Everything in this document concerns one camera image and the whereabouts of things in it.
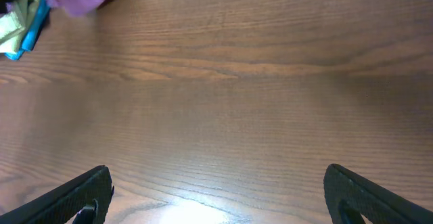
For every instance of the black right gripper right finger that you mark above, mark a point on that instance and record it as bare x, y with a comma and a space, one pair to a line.
351, 198

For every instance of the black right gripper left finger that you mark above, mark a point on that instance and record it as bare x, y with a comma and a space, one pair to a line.
86, 199

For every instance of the folded green cloth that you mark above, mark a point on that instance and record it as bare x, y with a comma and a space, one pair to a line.
16, 23

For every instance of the folded blue cloth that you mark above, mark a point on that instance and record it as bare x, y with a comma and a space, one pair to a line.
30, 39

